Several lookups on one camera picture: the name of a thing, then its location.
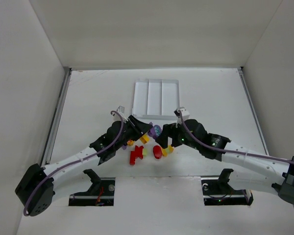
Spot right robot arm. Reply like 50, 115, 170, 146
156, 119, 294, 205

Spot left aluminium frame rail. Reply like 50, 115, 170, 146
39, 67, 72, 166

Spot white divided plastic tray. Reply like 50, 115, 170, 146
132, 79, 180, 120

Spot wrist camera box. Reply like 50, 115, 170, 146
116, 106, 125, 118
176, 107, 190, 119

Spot yellow butterfly print brick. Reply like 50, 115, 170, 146
127, 140, 135, 146

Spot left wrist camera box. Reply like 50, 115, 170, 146
116, 106, 125, 118

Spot aluminium frame rail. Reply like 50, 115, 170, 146
238, 67, 269, 154
39, 67, 72, 166

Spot right aluminium frame rail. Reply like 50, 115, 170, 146
238, 67, 269, 154

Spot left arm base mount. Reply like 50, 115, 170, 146
68, 169, 116, 207

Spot red butterfly-shaped brick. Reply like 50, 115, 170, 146
129, 146, 144, 165

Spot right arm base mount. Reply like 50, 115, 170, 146
201, 168, 254, 206

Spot yellow long brick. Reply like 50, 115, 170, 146
140, 134, 150, 144

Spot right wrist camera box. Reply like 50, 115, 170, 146
176, 107, 190, 119

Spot purple brick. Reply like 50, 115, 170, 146
153, 125, 162, 137
147, 122, 155, 138

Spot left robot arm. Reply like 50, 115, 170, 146
15, 111, 153, 216

